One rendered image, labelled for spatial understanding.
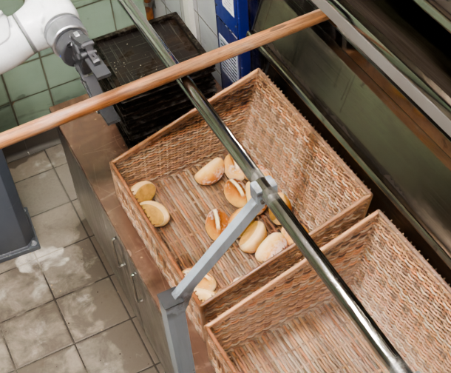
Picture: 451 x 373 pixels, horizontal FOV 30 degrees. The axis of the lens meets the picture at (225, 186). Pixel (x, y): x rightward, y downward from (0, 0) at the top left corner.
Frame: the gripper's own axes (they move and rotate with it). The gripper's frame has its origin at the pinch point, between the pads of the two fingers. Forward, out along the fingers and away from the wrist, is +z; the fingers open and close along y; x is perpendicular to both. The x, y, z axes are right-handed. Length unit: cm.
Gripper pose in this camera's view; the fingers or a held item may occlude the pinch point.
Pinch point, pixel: (106, 95)
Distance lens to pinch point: 177.8
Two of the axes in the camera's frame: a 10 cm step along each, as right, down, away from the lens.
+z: 4.6, 6.3, -6.2
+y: 0.6, 6.7, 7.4
